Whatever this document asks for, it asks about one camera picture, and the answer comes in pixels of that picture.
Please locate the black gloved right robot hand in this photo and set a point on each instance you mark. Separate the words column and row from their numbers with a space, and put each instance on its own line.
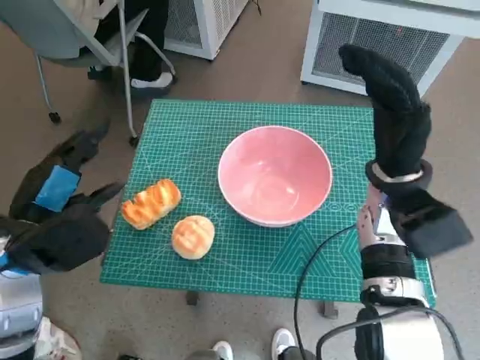
column 401, row 127

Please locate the seated person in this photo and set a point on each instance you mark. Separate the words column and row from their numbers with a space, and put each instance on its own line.
column 150, row 45

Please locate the grey office chair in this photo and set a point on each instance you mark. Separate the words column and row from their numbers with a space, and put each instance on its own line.
column 56, row 41

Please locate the long braided toy bread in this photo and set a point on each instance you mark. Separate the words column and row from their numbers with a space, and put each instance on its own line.
column 152, row 204

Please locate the pink bowl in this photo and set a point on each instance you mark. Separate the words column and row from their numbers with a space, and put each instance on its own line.
column 273, row 176

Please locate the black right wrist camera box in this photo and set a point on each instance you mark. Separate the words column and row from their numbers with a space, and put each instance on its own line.
column 431, row 228

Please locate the large white mesh cabinet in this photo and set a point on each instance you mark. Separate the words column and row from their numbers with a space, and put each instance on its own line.
column 375, row 45

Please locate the white crumpled bag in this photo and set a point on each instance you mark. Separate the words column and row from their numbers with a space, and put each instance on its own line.
column 56, row 339

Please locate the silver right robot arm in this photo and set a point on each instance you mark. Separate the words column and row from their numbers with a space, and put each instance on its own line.
column 386, row 262

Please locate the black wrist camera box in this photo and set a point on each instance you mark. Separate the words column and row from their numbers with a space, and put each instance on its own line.
column 63, row 240
column 431, row 228

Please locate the round toy bread bun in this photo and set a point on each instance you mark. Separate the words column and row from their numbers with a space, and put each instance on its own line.
column 193, row 236

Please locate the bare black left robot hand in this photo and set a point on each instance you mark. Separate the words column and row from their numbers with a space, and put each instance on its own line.
column 56, row 187

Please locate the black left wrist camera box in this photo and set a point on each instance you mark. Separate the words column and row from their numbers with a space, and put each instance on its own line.
column 63, row 240

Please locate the dark table leg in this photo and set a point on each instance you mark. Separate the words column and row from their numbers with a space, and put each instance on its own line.
column 329, row 309
column 192, row 298

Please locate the green cutting mat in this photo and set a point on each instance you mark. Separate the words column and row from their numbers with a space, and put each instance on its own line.
column 187, row 150

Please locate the person with white shoes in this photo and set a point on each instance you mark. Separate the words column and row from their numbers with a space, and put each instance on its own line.
column 283, row 339

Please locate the small white mesh cabinet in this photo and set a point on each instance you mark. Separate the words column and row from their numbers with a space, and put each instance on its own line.
column 183, row 22

